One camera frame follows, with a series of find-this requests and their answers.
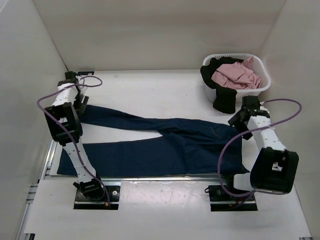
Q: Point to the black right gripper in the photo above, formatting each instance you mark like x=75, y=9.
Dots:
x=234, y=121

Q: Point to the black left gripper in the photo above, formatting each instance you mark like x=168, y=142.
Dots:
x=81, y=107

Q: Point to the dark blue denim trousers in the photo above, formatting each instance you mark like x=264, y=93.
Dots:
x=185, y=146

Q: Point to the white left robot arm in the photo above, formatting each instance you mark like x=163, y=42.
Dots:
x=63, y=121

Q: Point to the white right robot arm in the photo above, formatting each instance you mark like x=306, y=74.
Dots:
x=275, y=167

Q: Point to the black garment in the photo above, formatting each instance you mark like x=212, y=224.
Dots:
x=225, y=100

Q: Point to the small blue label sticker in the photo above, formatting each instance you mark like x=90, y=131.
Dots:
x=85, y=73

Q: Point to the white laundry basket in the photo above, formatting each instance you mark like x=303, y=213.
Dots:
x=258, y=68

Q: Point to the pink garment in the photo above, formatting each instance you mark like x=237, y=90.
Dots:
x=238, y=76

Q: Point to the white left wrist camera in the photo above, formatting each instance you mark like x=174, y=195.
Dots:
x=82, y=81

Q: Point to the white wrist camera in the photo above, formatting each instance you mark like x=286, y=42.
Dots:
x=265, y=106
x=82, y=81

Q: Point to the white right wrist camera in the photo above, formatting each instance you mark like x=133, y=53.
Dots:
x=265, y=106

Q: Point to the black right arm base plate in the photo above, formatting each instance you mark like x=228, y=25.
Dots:
x=220, y=201

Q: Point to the aluminium table edge rail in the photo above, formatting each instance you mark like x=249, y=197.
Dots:
x=210, y=178

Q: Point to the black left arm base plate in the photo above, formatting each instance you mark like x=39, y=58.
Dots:
x=92, y=196

